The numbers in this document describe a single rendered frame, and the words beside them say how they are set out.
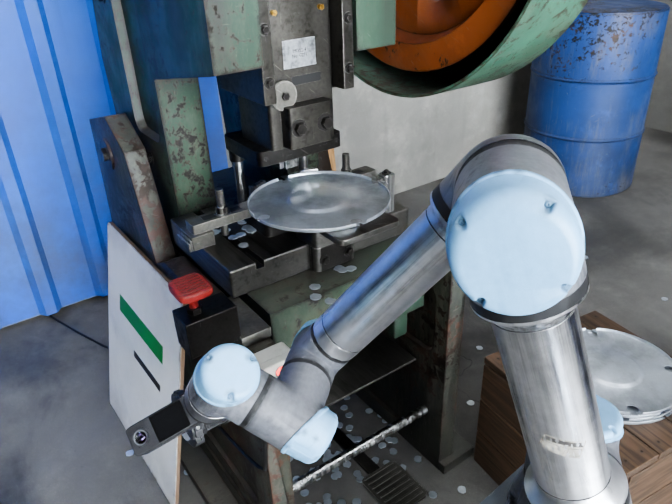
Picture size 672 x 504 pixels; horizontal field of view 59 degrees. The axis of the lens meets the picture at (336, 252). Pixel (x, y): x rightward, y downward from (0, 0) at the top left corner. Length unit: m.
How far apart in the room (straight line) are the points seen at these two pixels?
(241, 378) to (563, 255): 0.40
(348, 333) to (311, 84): 0.56
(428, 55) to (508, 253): 0.89
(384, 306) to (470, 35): 0.68
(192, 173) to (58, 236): 1.08
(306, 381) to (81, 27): 1.69
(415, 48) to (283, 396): 0.89
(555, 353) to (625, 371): 0.86
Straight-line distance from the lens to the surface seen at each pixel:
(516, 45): 1.22
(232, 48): 1.05
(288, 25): 1.15
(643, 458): 1.35
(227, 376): 0.74
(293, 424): 0.77
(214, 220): 1.23
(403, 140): 3.11
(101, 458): 1.86
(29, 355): 2.35
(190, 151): 1.38
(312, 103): 1.16
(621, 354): 1.53
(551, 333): 0.61
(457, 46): 1.31
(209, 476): 1.68
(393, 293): 0.75
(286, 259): 1.19
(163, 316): 1.43
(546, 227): 0.52
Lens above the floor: 1.28
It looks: 29 degrees down
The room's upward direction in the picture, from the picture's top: 2 degrees counter-clockwise
